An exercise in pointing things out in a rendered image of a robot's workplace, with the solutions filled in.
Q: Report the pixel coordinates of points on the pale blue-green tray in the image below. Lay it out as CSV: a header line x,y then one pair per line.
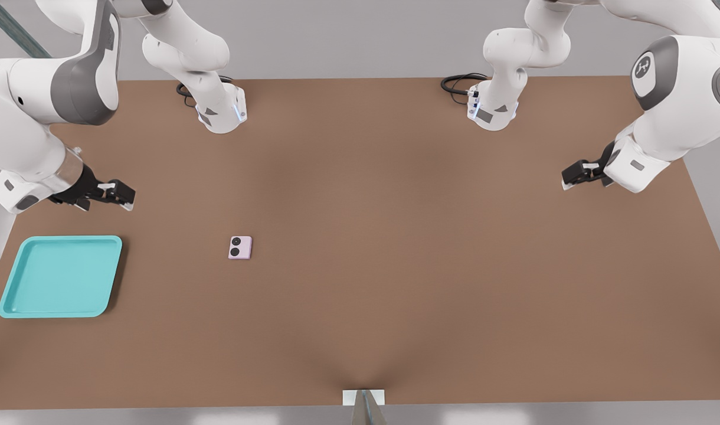
x,y
59,277

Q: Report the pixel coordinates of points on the pale lilac phone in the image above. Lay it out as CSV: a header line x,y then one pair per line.
x,y
240,248

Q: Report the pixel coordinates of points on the silver frame post with foot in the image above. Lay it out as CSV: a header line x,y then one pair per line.
x,y
366,407

